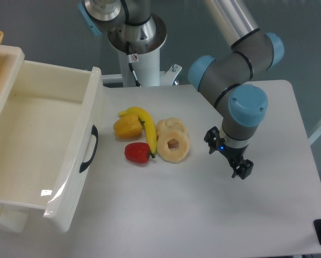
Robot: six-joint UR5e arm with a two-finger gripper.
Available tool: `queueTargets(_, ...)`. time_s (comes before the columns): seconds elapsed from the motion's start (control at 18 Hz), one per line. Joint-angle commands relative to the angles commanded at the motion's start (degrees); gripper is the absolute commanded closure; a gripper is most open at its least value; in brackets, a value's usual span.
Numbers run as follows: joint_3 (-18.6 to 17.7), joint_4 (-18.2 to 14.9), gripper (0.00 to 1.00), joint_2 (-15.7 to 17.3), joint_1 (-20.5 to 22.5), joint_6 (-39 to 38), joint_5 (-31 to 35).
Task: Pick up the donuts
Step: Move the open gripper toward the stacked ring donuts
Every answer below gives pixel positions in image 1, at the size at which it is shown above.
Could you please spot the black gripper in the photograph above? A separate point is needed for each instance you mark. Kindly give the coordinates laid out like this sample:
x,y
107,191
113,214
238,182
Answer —
x,y
233,150

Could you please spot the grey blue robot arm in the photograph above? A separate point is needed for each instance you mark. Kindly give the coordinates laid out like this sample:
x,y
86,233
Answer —
x,y
224,83

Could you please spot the front glazed donut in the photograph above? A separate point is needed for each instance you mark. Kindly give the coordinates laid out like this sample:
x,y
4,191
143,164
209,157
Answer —
x,y
173,146

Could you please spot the glazed donut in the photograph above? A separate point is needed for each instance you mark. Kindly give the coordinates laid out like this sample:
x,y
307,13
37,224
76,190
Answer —
x,y
171,124
173,146

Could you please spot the rear glazed donut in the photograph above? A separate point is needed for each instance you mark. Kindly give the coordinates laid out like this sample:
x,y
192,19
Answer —
x,y
171,124

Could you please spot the yellow banana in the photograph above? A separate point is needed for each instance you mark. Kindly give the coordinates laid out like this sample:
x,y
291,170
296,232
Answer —
x,y
149,125

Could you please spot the red bell pepper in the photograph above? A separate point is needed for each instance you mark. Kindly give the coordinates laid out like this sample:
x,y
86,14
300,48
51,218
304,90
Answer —
x,y
138,152

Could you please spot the orange bell pepper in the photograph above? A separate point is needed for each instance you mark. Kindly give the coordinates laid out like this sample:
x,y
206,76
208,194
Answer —
x,y
128,126

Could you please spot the white open drawer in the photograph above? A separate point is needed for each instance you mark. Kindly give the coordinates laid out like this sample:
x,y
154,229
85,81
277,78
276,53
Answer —
x,y
45,127

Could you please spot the white drawer cabinet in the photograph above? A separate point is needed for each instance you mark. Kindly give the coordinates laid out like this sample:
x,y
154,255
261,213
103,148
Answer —
x,y
12,218

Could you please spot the black drawer handle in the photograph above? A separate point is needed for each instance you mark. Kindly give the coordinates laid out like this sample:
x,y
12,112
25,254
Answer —
x,y
92,149

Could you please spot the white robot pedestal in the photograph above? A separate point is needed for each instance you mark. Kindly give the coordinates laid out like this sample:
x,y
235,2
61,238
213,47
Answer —
x,y
138,48

